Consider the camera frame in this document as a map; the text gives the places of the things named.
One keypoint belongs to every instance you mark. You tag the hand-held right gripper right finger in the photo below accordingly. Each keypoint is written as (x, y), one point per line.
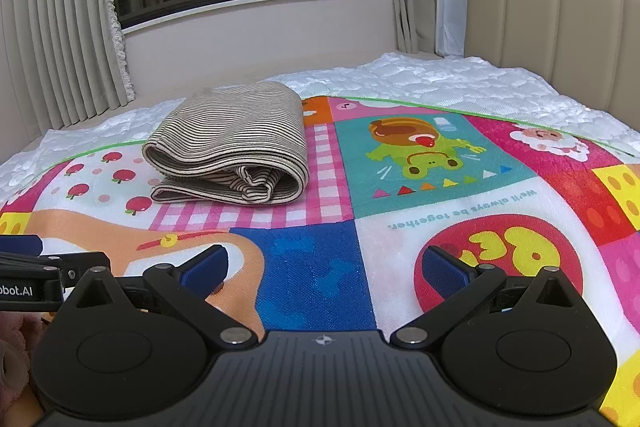
(442, 269)

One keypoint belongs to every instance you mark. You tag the pink fuzzy cloth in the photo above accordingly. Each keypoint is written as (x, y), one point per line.
(15, 342)

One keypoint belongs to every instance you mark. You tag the beige pleated curtain with trim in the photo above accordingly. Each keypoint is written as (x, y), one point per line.
(60, 7)

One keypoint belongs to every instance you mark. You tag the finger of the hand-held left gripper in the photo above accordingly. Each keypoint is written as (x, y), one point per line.
(20, 245)

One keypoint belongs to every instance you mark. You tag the beige striped garment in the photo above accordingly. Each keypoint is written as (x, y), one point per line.
(225, 127)

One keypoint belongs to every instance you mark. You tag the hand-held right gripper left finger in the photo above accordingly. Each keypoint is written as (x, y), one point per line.
(206, 269)

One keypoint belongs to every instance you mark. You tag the beige padded headboard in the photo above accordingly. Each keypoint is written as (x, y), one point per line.
(550, 32)

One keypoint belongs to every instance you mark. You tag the colourful cartoon printed blanket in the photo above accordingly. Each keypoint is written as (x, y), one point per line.
(450, 207)

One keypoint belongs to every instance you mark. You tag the white quilted mattress cover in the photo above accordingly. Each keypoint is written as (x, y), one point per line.
(450, 77)

